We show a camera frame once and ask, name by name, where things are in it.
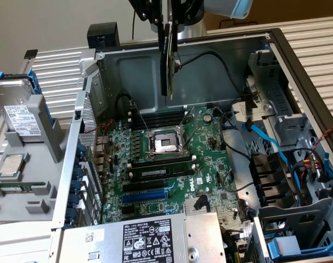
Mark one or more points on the black box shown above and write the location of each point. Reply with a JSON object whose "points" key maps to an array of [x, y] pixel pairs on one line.
{"points": [[103, 33]]}

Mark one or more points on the metal disk bay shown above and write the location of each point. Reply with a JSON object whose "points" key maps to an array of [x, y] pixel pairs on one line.
{"points": [[292, 216]]}

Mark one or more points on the blue disk carrier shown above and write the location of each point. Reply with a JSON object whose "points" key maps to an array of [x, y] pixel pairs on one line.
{"points": [[34, 82]]}

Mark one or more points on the silver finned heatsink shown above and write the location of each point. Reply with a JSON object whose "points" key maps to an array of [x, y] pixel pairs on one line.
{"points": [[189, 205]]}

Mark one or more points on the short black expansion slot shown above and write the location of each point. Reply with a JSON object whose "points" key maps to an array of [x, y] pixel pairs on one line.
{"points": [[127, 210]]}

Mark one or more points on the green graphics card black cooler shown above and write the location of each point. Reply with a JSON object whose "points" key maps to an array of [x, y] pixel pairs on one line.
{"points": [[164, 68]]}

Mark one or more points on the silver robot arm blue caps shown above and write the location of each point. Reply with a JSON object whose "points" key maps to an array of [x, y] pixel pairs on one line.
{"points": [[193, 31]]}

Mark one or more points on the open metal PC case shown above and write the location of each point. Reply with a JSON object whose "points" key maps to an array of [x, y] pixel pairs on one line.
{"points": [[215, 82]]}

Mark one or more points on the silver hard disk white label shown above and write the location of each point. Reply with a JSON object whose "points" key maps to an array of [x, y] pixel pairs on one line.
{"points": [[12, 96]]}

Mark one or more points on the metal drive cage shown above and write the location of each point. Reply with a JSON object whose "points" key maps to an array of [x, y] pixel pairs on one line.
{"points": [[276, 93]]}

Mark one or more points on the green motherboard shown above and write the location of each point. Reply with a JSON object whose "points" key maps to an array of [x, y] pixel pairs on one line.
{"points": [[210, 170]]}

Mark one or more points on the green RAM stick white label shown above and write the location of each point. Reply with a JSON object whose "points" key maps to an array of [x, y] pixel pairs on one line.
{"points": [[12, 189]]}

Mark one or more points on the thin metal locking lever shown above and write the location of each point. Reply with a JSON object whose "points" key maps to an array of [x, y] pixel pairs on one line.
{"points": [[141, 118], [190, 128]]}

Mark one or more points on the grey parts rack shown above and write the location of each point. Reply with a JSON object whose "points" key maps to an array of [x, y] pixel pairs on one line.
{"points": [[18, 208]]}

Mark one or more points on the long black expansion slot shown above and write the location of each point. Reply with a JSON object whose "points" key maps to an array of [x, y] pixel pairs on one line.
{"points": [[143, 186]]}

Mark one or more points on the black RAM slot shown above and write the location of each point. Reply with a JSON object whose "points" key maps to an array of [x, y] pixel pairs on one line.
{"points": [[160, 117], [160, 121], [160, 125], [160, 113]]}

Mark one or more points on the blue slot latch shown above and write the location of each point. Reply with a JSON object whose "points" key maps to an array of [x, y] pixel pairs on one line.
{"points": [[81, 151], [74, 201], [76, 186], [72, 215], [78, 172]]}

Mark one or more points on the blue expansion slot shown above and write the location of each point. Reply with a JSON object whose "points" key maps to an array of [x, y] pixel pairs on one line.
{"points": [[144, 197]]}

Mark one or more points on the silver CPU chip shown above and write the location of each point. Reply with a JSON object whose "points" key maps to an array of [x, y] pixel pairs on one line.
{"points": [[11, 167]]}

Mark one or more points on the silver coin battery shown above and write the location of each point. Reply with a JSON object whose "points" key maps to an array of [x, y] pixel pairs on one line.
{"points": [[208, 117]]}

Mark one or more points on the CPU socket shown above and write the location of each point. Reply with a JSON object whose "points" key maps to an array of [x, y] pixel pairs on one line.
{"points": [[166, 142]]}

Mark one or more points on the blue disk tray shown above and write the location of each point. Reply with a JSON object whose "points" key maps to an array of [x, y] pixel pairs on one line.
{"points": [[319, 253]]}

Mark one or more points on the silver power supply unit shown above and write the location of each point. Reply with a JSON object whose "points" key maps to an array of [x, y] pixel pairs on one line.
{"points": [[204, 233]]}

